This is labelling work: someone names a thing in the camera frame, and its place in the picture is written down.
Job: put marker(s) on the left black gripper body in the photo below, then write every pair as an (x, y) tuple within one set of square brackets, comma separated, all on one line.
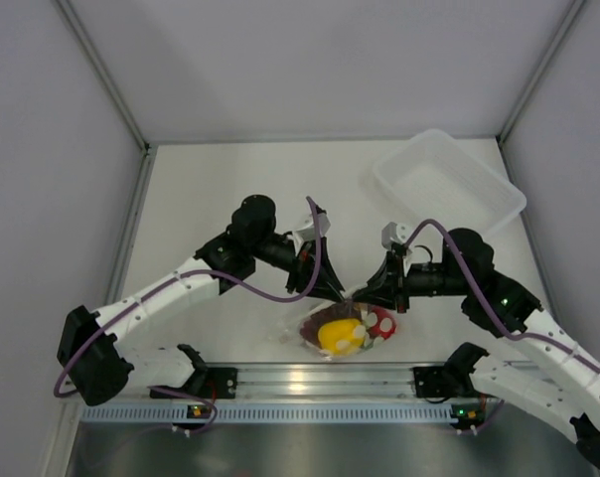
[(300, 275)]

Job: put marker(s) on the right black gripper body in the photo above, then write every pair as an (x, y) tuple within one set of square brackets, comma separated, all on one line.
[(397, 285)]

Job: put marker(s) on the clear zip top bag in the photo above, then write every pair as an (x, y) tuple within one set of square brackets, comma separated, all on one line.
[(286, 332)]

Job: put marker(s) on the purple fake grapes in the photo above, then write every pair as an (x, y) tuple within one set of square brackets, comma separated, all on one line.
[(311, 325)]

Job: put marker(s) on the yellow fake bell pepper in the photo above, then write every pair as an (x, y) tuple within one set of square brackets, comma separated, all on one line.
[(343, 337)]

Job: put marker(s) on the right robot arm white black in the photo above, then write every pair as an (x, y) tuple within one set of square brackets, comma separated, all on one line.
[(568, 401)]

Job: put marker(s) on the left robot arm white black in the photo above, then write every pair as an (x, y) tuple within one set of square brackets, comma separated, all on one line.
[(98, 351)]

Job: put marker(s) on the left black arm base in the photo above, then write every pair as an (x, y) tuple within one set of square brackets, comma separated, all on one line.
[(211, 383)]

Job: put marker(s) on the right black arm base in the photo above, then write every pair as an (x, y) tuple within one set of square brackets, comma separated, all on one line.
[(431, 384)]

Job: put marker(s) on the red fake strawberry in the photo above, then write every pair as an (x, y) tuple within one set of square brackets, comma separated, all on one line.
[(379, 323)]

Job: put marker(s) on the white plastic basket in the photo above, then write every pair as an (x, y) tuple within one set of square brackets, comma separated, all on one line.
[(432, 177)]

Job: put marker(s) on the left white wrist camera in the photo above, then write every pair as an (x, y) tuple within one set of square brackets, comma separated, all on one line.
[(309, 229)]

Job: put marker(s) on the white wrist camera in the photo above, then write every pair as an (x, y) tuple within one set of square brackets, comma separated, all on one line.
[(393, 240), (309, 229)]

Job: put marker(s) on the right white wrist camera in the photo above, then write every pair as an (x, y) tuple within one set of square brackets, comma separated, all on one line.
[(393, 240)]

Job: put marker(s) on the aluminium mounting rail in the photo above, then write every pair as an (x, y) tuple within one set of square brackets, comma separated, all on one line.
[(328, 380)]

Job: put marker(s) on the white slotted cable duct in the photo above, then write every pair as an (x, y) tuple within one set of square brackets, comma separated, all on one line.
[(234, 412)]

